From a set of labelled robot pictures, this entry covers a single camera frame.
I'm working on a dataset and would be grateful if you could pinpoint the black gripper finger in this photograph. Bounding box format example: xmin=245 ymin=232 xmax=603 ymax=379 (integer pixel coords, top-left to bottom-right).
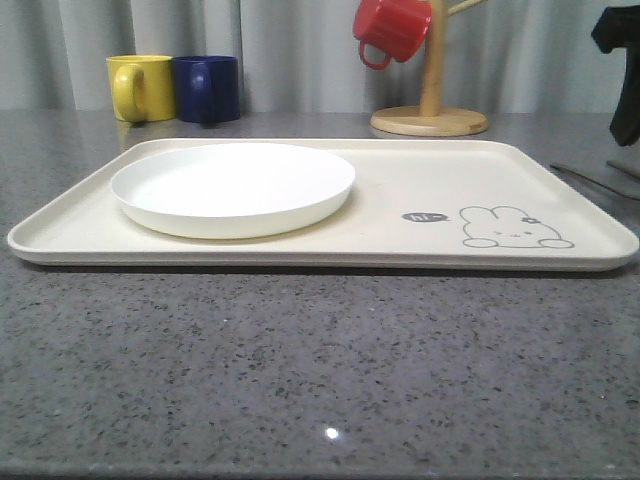
xmin=591 ymin=6 xmax=639 ymax=146

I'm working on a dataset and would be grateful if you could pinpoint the silver metal spoon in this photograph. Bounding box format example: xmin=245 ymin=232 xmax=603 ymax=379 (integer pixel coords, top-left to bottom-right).
xmin=551 ymin=163 xmax=639 ymax=201

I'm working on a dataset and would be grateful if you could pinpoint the white round plate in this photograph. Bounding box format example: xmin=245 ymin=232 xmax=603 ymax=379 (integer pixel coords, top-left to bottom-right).
xmin=111 ymin=142 xmax=356 ymax=239

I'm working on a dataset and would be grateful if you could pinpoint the wooden mug tree stand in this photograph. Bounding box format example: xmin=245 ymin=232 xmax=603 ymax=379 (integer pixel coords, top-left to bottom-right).
xmin=370 ymin=1 xmax=489 ymax=137

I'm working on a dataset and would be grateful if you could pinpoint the red mug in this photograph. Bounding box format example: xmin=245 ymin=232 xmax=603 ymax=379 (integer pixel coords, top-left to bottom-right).
xmin=352 ymin=0 xmax=432 ymax=70

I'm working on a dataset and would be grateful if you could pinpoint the cream rabbit serving tray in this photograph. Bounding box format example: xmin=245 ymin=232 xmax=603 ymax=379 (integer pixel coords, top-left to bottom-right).
xmin=7 ymin=138 xmax=639 ymax=271

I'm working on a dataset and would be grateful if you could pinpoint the dark blue mug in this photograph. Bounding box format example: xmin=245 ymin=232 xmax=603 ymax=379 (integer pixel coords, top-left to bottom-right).
xmin=171 ymin=55 xmax=241 ymax=124

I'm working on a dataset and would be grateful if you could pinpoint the yellow mug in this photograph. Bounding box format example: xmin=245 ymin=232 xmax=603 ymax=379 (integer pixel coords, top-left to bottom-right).
xmin=106 ymin=54 xmax=177 ymax=123

